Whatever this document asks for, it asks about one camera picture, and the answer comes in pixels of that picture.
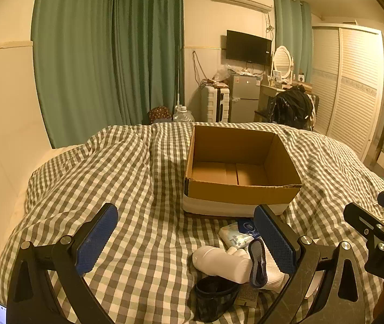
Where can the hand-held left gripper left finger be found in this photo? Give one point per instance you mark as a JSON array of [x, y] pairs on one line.
[[97, 236]]

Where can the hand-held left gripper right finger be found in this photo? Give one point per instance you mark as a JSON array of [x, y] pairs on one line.
[[274, 239]]

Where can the round blue tin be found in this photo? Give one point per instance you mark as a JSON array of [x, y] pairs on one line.
[[247, 226]]

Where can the light blue tissue pack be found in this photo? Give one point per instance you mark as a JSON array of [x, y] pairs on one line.
[[234, 237]]

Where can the cardboard box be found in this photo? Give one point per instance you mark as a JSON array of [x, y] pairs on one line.
[[246, 192]]

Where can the white animal figure bottle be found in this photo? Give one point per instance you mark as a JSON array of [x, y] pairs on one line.
[[219, 264]]

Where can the black cup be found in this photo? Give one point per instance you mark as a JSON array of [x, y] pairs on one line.
[[213, 298]]

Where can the green checked blanket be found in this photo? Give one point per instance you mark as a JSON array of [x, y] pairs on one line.
[[110, 175]]

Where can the white louvered wardrobe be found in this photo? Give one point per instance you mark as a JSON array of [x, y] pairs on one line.
[[354, 84]]

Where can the black backpack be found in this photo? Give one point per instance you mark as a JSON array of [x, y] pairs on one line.
[[291, 106]]

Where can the beige dressing table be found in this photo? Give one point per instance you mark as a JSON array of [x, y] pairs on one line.
[[266, 96]]

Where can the silver small fridge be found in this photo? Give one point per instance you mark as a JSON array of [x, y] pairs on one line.
[[244, 98]]

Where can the clear water jug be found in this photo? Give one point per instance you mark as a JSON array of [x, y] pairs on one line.
[[182, 115]]

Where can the white suitcase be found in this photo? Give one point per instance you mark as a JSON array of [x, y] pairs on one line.
[[213, 104]]

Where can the thin white pole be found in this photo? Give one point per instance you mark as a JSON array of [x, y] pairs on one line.
[[178, 87]]

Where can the clear plastic bag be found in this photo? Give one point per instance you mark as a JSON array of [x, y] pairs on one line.
[[224, 73]]

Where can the white oval vanity mirror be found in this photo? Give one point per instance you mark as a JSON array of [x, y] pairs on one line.
[[282, 59]]

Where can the narrow green curtain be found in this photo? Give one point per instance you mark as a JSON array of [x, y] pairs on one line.
[[291, 27]]

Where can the small photo frame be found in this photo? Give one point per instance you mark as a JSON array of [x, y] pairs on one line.
[[276, 75]]

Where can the black wall television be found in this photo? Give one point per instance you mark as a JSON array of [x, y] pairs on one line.
[[247, 46]]

